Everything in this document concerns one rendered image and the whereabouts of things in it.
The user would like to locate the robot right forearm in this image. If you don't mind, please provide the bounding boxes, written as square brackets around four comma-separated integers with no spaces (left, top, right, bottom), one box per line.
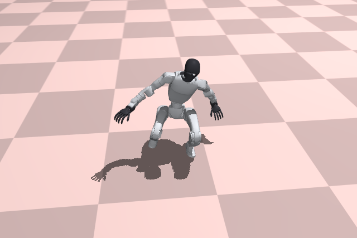
[128,86,149,108]

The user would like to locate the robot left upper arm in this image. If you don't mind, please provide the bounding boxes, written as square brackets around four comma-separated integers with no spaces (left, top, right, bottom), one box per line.
[197,80,212,97]

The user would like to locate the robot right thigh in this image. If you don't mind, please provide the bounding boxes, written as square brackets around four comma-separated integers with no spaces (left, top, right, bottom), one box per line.
[152,105,169,140]

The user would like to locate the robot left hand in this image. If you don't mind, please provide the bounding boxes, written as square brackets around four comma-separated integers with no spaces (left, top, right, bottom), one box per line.
[210,101,223,120]

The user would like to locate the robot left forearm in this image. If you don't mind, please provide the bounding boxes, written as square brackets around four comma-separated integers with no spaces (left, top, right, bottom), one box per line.
[208,89,217,103]

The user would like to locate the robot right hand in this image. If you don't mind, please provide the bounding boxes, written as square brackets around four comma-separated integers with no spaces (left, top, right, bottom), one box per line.
[114,105,136,124]

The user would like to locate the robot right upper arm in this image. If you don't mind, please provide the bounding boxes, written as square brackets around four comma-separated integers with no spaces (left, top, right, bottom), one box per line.
[144,72,175,97]

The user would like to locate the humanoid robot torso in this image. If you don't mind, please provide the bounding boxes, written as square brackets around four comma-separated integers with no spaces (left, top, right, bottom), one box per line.
[168,71,198,119]

